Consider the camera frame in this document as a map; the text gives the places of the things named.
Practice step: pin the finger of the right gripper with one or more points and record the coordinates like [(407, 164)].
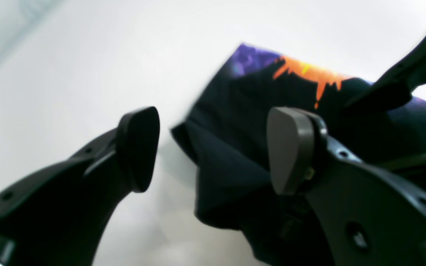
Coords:
[(394, 88)]

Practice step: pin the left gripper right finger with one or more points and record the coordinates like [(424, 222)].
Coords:
[(370, 216)]

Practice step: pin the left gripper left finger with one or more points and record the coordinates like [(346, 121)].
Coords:
[(57, 215)]

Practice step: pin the black T-shirt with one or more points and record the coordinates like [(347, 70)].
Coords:
[(225, 135)]

